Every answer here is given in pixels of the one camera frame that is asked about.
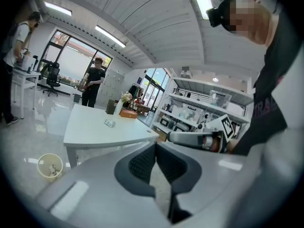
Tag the brown pen holder box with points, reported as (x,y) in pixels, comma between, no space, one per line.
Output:
(110,107)

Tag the white vase with pink flowers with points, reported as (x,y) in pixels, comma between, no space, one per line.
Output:
(118,108)

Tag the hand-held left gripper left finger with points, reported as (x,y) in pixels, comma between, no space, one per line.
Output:
(95,193)

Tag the clothes rack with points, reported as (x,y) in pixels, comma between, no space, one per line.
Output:
(135,91)

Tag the white paper bag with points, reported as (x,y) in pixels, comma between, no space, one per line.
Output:
(53,171)

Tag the white metal shelf unit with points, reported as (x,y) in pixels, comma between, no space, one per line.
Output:
(190,97)

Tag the clear plastic bin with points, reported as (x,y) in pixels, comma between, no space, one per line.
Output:
(190,113)
(219,100)

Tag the stack of cardboard boxes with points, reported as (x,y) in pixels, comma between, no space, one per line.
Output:
(140,108)

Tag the small white desk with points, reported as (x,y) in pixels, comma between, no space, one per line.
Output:
(23,73)

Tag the dark grey floor bin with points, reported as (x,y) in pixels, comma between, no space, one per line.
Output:
(76,98)

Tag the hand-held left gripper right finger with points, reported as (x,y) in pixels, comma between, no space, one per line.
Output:
(213,179)

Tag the large black-framed window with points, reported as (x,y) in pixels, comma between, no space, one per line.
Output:
(76,60)

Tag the white box appliance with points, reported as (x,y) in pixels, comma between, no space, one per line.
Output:
(166,122)
(181,127)

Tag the person's black shirt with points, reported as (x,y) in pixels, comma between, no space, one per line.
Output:
(280,56)

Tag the black head-worn camera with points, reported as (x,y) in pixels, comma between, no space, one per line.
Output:
(213,15)

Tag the black office chair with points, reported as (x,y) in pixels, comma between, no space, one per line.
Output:
(53,77)

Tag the person's head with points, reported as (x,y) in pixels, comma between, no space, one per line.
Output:
(251,20)

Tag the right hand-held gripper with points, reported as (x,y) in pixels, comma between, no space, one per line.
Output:
(226,127)

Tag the person's right forearm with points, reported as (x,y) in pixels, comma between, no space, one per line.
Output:
(231,146)

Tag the black mesh basket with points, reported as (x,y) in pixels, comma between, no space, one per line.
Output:
(83,87)

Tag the orange box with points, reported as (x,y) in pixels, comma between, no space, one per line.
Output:
(128,114)

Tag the white lockers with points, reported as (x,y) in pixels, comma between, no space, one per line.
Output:
(111,87)

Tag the beige waste bin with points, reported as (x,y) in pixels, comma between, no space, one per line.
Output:
(44,167)

